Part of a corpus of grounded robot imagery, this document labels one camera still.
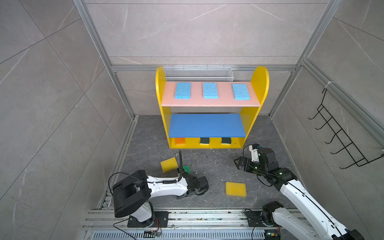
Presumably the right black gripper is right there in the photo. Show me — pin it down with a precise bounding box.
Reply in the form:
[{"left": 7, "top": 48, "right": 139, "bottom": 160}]
[{"left": 234, "top": 156, "right": 268, "bottom": 177}]

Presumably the bright green yellow sponge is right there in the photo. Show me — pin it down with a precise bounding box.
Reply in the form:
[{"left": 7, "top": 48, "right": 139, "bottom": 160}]
[{"left": 183, "top": 165, "right": 191, "bottom": 174}]

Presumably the dark green wavy sponge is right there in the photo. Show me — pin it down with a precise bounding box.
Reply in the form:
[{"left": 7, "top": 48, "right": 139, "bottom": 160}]
[
  {"left": 200, "top": 138, "right": 210, "bottom": 145},
  {"left": 221, "top": 138, "right": 232, "bottom": 145}
]

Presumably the orange yellow sponge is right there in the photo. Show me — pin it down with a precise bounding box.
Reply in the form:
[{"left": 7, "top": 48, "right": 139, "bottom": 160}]
[{"left": 175, "top": 138, "right": 186, "bottom": 146}]

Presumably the light blue sponge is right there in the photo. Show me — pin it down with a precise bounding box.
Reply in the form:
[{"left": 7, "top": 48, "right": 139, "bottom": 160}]
[
  {"left": 203, "top": 83, "right": 219, "bottom": 99},
  {"left": 175, "top": 82, "right": 191, "bottom": 100},
  {"left": 232, "top": 84, "right": 251, "bottom": 101}
]

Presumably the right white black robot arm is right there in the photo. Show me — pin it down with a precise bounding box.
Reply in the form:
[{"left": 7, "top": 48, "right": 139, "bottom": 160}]
[{"left": 234, "top": 144, "right": 364, "bottom": 240}]

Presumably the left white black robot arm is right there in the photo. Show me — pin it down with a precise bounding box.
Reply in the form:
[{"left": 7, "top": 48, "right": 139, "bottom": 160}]
[{"left": 110, "top": 170, "right": 209, "bottom": 225}]

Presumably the yellow shelf with coloured boards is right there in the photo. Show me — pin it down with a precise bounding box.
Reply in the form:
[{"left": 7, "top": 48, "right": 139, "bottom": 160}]
[{"left": 155, "top": 66, "right": 270, "bottom": 149}]

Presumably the large yellow sponge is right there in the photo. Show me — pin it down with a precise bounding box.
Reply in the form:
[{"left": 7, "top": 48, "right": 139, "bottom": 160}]
[{"left": 226, "top": 182, "right": 247, "bottom": 198}]

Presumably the small yellow sponge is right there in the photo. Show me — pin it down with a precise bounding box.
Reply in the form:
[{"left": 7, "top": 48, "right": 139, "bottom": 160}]
[{"left": 160, "top": 157, "right": 179, "bottom": 173}]

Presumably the left black corrugated cable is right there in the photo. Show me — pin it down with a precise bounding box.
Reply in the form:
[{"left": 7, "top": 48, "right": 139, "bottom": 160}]
[{"left": 161, "top": 149, "right": 184, "bottom": 184}]

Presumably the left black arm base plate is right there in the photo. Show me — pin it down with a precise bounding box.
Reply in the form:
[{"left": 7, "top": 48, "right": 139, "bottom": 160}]
[{"left": 127, "top": 211, "right": 170, "bottom": 228}]

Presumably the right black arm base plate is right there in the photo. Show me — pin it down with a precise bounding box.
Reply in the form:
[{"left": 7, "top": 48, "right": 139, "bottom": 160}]
[{"left": 244, "top": 209, "right": 279, "bottom": 228}]

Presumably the black wire hook rack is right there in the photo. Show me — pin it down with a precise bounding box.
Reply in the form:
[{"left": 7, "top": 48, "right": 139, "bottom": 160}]
[{"left": 308, "top": 88, "right": 384, "bottom": 170}]

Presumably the aluminium rail base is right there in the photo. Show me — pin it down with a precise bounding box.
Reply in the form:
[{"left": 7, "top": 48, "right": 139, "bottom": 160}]
[{"left": 80, "top": 209, "right": 307, "bottom": 240}]

